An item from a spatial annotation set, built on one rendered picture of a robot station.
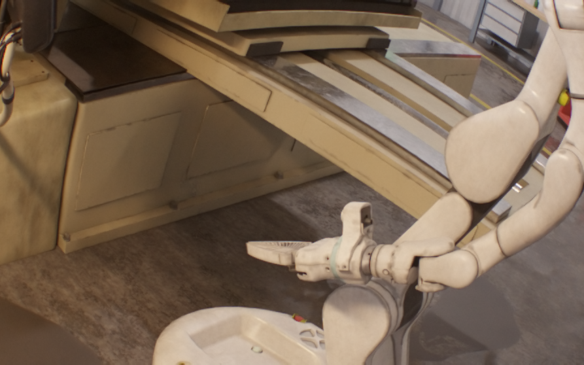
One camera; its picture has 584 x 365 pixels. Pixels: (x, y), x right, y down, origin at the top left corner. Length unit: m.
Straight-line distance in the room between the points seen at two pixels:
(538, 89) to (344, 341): 0.67
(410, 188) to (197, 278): 0.85
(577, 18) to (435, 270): 0.54
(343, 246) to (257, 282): 1.52
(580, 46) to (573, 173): 0.21
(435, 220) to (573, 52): 0.57
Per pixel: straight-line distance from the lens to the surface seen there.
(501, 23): 8.42
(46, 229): 2.56
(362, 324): 1.58
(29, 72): 2.44
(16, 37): 1.36
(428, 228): 1.51
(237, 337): 2.06
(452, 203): 1.48
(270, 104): 2.51
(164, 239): 2.92
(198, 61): 2.69
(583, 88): 1.13
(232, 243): 3.05
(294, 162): 3.58
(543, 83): 1.37
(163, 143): 2.81
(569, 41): 1.13
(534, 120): 1.34
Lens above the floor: 1.54
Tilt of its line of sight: 25 degrees down
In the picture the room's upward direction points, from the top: 21 degrees clockwise
